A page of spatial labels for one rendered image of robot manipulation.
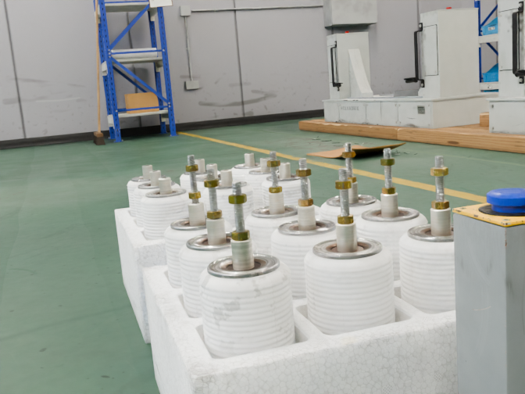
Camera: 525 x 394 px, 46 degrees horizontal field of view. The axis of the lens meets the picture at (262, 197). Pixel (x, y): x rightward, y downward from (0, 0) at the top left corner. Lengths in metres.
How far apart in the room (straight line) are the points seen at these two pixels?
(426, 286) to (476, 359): 0.15
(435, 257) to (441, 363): 0.11
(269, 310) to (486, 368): 0.20
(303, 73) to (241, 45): 0.83
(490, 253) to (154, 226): 0.72
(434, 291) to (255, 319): 0.21
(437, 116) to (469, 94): 0.27
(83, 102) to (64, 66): 0.42
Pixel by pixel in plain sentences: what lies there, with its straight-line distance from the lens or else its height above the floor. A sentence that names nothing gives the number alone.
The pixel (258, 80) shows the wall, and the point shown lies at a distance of 7.30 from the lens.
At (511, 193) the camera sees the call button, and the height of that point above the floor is 0.33.
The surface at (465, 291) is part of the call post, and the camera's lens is 0.57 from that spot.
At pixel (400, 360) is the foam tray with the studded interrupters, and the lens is 0.66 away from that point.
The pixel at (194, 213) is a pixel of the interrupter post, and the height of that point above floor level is 0.27.
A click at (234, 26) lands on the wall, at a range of 7.26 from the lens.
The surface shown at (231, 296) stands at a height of 0.24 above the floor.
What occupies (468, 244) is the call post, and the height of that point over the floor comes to 0.29.
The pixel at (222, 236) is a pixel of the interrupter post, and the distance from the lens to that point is 0.74.
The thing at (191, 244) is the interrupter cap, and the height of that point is 0.25.
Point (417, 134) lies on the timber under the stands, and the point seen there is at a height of 0.05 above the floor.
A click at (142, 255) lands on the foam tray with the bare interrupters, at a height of 0.16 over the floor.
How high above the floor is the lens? 0.43
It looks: 10 degrees down
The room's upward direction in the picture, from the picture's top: 5 degrees counter-clockwise
